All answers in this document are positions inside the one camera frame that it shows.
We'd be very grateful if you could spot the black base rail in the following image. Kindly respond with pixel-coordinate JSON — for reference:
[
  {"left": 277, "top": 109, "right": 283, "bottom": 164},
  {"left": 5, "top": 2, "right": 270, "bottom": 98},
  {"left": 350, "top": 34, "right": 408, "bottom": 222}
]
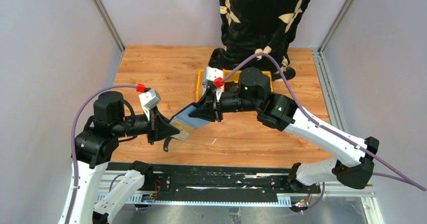
[{"left": 126, "top": 164, "right": 321, "bottom": 207}]

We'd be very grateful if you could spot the left yellow bin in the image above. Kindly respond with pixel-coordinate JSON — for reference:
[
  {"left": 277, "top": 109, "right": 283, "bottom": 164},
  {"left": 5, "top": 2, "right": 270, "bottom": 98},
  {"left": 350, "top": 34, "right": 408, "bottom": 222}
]
[{"left": 195, "top": 69, "right": 206, "bottom": 102}]

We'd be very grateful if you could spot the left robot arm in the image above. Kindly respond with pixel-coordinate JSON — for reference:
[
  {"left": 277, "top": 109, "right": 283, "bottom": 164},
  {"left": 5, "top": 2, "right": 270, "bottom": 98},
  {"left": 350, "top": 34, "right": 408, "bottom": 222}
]
[{"left": 59, "top": 85, "right": 179, "bottom": 223}]

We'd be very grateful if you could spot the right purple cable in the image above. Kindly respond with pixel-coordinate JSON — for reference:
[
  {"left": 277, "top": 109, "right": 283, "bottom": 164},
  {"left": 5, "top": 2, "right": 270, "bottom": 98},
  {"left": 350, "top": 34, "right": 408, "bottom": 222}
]
[{"left": 222, "top": 53, "right": 427, "bottom": 213}]

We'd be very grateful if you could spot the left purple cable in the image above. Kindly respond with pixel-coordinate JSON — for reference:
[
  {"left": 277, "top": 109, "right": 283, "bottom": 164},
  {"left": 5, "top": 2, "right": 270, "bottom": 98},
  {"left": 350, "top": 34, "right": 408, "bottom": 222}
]
[{"left": 63, "top": 84, "right": 144, "bottom": 224}]

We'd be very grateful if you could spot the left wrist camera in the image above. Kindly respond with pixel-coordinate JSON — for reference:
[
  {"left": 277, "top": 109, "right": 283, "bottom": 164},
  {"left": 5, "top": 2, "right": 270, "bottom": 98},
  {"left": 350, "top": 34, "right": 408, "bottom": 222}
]
[{"left": 136, "top": 84, "right": 161, "bottom": 119}]

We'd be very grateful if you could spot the gold card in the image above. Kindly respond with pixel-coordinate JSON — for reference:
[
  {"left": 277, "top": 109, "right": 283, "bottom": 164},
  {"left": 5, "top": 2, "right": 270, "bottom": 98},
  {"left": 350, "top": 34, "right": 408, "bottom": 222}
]
[{"left": 171, "top": 121, "right": 195, "bottom": 141}]

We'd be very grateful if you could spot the purple cable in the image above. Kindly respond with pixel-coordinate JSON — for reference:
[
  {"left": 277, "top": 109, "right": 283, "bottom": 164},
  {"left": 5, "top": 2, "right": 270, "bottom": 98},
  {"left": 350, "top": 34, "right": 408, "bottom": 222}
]
[
  {"left": 63, "top": 84, "right": 144, "bottom": 224},
  {"left": 222, "top": 53, "right": 427, "bottom": 213}
]

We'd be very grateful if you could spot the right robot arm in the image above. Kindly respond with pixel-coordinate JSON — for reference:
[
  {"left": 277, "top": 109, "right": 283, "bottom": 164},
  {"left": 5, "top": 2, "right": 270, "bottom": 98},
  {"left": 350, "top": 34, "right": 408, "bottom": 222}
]
[{"left": 188, "top": 67, "right": 379, "bottom": 190}]

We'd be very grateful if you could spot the black floral blanket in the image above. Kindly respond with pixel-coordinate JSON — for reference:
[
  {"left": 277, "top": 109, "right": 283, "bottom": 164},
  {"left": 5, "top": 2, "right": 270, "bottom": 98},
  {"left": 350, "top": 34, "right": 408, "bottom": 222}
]
[{"left": 208, "top": 0, "right": 311, "bottom": 81}]

